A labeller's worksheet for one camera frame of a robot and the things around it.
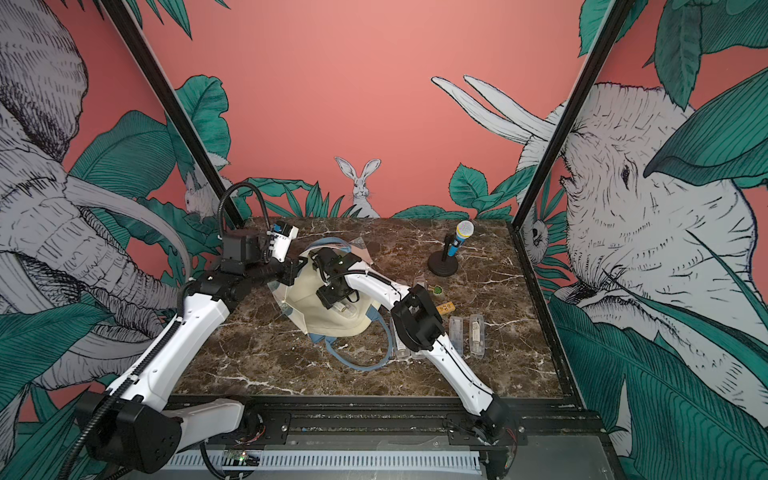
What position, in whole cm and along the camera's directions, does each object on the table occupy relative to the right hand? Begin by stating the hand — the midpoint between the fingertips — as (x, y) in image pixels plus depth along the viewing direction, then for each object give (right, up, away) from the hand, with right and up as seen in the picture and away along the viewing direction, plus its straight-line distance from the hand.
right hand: (329, 294), depth 97 cm
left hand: (-2, +13, -20) cm, 24 cm away
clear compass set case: (+29, -17, -11) cm, 35 cm away
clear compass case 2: (+24, -15, -11) cm, 30 cm away
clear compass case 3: (+31, +4, +5) cm, 31 cm away
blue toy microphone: (+43, +21, -9) cm, 48 cm away
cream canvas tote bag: (+10, -12, -7) cm, 17 cm away
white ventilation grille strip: (+6, -36, -27) cm, 45 cm away
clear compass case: (+47, -11, -9) cm, 49 cm away
